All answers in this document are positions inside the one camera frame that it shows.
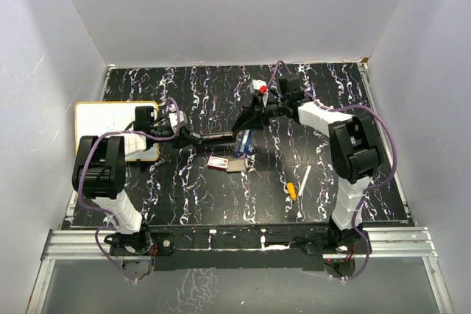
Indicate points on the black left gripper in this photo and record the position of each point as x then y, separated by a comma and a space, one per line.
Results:
183, 137

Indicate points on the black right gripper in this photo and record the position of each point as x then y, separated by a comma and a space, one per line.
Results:
252, 118

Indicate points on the red staple box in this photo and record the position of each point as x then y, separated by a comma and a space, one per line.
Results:
218, 162

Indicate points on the grey staple box tray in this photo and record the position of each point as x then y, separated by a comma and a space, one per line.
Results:
237, 165

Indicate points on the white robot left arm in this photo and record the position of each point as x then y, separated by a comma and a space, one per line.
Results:
99, 173

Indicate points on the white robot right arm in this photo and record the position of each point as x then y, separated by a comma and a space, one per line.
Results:
354, 150

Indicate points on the yellow cap marker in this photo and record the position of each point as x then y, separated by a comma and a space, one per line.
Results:
291, 191

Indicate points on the white pen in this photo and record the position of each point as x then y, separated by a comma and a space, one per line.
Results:
304, 181

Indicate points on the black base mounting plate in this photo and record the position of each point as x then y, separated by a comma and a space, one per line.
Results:
256, 246

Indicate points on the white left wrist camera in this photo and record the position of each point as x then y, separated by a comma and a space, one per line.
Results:
177, 118

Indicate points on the white board with wooden frame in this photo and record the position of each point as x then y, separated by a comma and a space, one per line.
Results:
95, 118

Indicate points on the aluminium frame rail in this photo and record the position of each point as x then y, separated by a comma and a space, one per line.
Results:
244, 270

